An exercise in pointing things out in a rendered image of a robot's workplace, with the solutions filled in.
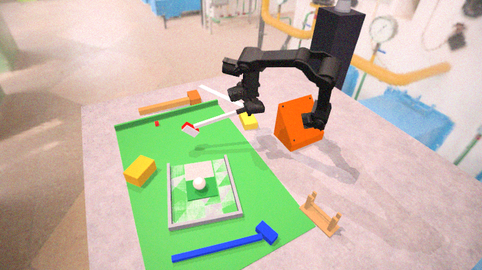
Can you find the green flat mat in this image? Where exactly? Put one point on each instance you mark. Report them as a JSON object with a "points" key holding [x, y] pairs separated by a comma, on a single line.
{"points": [[262, 196]]}

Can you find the red putter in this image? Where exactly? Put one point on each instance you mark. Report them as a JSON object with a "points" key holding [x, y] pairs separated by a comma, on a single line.
{"points": [[193, 130]]}

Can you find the white golf ball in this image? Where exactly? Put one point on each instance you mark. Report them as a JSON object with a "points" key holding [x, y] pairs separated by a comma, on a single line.
{"points": [[199, 183]]}

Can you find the white flat bar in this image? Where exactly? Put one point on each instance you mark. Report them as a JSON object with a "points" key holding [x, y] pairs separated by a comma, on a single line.
{"points": [[220, 95]]}

